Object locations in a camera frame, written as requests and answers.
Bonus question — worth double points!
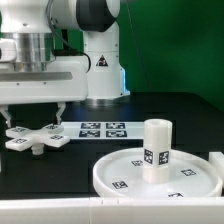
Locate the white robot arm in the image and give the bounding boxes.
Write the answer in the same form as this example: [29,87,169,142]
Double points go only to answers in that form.
[0,0,129,121]

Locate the white marker tag sheet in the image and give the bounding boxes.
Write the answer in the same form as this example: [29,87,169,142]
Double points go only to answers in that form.
[62,121,144,140]

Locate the white round table top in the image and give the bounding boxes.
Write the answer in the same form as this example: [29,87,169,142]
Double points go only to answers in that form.
[93,148,223,198]

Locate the white cross-shaped table base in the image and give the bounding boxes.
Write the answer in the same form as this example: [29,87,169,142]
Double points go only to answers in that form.
[5,124,70,155]

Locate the white obstacle fence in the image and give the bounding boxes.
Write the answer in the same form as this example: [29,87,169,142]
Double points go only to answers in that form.
[0,155,224,224]

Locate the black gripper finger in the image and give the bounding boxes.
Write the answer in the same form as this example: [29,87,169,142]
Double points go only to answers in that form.
[0,105,12,128]
[56,102,66,124]

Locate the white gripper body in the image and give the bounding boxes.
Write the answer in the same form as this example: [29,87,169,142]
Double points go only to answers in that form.
[0,56,88,105]

